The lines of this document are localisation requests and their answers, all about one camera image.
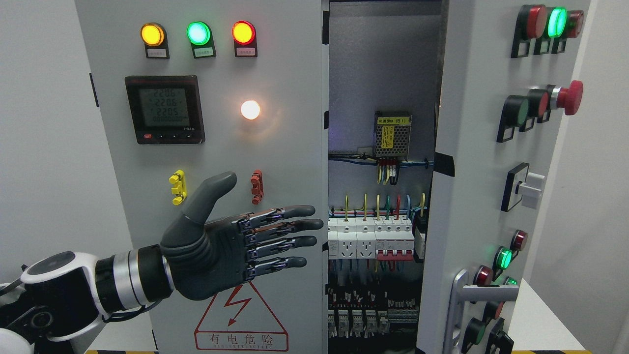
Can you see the metal mesh power supply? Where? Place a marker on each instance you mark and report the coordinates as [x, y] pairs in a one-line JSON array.
[[391, 134]]

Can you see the green indicator lamp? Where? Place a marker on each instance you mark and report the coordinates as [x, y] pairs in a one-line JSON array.
[[202, 40]]

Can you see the white selector knob right door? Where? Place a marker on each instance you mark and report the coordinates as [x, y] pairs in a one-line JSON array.
[[523, 187]]

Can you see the red terminal post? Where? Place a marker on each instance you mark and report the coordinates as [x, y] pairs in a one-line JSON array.
[[257, 189]]

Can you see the red indicator lamp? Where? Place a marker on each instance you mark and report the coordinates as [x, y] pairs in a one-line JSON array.
[[245, 40]]

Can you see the black digital power meter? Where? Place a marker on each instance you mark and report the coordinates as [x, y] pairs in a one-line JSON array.
[[165, 109]]

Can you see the dark grey robot left hand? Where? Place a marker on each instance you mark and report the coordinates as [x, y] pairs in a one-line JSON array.
[[209, 257]]

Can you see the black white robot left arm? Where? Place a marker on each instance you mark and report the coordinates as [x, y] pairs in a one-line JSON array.
[[60, 304]]

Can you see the black surge protector module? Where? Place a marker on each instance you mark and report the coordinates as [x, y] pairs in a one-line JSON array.
[[420, 228]]

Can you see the red high voltage warning sign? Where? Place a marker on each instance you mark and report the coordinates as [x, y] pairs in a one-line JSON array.
[[240, 320]]

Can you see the white glowing indicator lamp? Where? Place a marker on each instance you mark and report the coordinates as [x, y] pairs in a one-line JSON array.
[[250, 109]]

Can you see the relay terminal row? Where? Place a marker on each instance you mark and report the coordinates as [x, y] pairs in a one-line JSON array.
[[367, 311]]

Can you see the white socket and breaker row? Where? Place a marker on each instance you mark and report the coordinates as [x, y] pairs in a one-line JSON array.
[[379, 239]]

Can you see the red emergency stop button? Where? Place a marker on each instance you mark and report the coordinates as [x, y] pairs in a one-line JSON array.
[[568, 98]]

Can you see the grey cabinet door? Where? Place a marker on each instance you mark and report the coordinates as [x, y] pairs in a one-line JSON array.
[[492, 114], [286, 141]]

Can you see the silver door handle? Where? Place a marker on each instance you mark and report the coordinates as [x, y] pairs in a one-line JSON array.
[[460, 336]]

